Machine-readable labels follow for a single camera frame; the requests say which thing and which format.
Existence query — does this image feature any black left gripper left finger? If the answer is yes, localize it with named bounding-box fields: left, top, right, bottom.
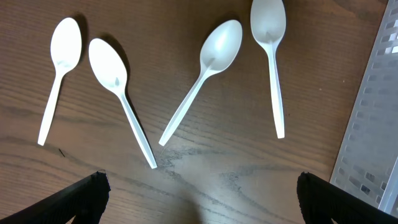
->
left=1, top=171, right=111, bottom=223

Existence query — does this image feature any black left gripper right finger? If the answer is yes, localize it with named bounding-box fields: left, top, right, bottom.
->
left=297, top=172, right=397, bottom=224

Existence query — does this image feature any clear perforated plastic basket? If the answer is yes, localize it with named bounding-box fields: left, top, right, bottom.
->
left=330, top=0, right=397, bottom=217

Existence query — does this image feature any white plastic spoon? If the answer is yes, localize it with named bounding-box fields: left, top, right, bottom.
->
left=250, top=0, right=287, bottom=139
left=159, top=19, right=243, bottom=146
left=88, top=38, right=157, bottom=169
left=37, top=17, right=82, bottom=146

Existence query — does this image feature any white plastic spoon leftmost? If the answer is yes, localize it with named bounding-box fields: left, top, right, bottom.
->
left=37, top=17, right=82, bottom=146

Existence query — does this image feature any white plastic spoon rightmost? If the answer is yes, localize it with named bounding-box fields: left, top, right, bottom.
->
left=250, top=0, right=287, bottom=139

